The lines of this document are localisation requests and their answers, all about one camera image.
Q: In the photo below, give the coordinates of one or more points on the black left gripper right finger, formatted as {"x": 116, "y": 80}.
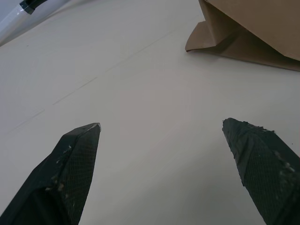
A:
{"x": 264, "y": 173}

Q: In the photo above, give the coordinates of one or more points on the brown paper bag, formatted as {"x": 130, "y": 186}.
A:
{"x": 248, "y": 30}

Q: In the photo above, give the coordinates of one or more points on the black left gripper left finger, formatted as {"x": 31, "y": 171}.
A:
{"x": 68, "y": 178}

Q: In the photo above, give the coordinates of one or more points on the white pole with black clamp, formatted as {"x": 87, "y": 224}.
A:
{"x": 11, "y": 18}

